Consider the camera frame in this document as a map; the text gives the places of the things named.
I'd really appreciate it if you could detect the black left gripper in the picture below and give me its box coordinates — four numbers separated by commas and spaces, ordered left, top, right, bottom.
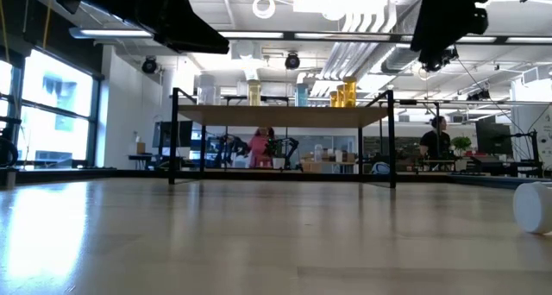
129, 0, 230, 55

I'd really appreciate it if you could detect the black ceiling track light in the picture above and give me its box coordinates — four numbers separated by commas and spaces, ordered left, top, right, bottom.
420, 48, 460, 74
466, 87, 492, 102

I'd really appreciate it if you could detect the black overhead rig beam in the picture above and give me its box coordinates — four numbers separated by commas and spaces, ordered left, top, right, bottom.
68, 26, 552, 45

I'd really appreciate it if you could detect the black monitor on stand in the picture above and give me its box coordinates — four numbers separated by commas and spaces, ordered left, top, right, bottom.
151, 120, 194, 149

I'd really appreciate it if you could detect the person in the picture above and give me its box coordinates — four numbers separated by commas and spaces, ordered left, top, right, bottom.
246, 126, 276, 170
419, 116, 453, 160

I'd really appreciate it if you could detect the green background potted plant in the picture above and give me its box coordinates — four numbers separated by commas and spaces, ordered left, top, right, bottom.
449, 135, 474, 154

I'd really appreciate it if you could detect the black desk monitor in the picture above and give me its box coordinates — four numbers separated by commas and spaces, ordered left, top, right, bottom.
475, 120, 514, 157

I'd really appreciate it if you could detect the black standing desk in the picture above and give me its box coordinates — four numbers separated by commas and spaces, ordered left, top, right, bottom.
127, 153, 153, 171

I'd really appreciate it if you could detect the large room window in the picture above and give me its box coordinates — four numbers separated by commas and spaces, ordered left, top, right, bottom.
0, 47, 103, 169

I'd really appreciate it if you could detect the silver ventilation duct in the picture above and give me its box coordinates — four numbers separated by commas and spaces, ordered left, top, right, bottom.
379, 0, 426, 74

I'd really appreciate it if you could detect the white hanging ring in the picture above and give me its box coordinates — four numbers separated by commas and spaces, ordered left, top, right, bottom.
251, 0, 277, 20

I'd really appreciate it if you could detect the wooden shelf black metal frame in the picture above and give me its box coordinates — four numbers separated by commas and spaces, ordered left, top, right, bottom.
167, 86, 397, 190

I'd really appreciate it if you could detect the black metal rig frame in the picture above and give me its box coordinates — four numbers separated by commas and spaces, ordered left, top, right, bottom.
0, 167, 552, 195

